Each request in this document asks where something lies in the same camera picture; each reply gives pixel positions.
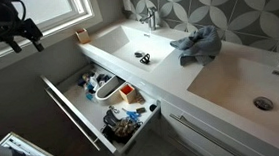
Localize small black round object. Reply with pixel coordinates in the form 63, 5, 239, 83
149, 103, 158, 113

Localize white closed drawer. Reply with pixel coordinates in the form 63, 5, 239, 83
159, 90, 279, 156

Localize grey crumpled towel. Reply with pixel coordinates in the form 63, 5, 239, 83
168, 23, 225, 69

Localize beige hair claw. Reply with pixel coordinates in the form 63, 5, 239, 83
134, 91, 147, 105

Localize white wall outlet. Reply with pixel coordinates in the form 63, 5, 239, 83
120, 0, 132, 13

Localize dark blue pouch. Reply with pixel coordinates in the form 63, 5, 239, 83
76, 76, 87, 88

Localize chrome sink drain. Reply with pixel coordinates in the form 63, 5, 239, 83
133, 50, 145, 58
252, 95, 275, 113

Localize black cloth item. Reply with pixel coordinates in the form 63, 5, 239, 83
95, 72, 113, 85

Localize black hair clip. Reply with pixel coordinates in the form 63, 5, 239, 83
139, 52, 151, 66

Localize white U-shaped drawer divider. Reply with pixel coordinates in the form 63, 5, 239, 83
93, 73, 128, 107

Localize white rectangular sink basin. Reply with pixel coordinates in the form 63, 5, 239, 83
184, 51, 279, 142
86, 19, 178, 78

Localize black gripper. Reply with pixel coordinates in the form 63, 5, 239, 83
0, 16, 45, 56

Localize small light blue container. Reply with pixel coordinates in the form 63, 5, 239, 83
84, 91, 95, 102

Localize silver metal ring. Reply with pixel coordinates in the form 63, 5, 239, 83
108, 105, 120, 115

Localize black pouch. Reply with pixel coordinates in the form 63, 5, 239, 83
100, 108, 122, 142

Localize brown jewelry pile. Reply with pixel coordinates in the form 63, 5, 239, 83
112, 116, 142, 139

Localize long metal drawer handle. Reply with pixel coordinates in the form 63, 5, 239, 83
44, 83, 102, 155
168, 107, 250, 156

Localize wooden box holding black ring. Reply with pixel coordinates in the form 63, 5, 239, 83
74, 27, 92, 46

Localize white open drawer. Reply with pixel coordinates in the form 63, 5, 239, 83
38, 58, 166, 156

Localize black and yellow card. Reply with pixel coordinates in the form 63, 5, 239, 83
135, 106, 147, 114

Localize blue handled scissors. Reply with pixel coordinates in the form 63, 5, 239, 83
121, 106, 142, 123

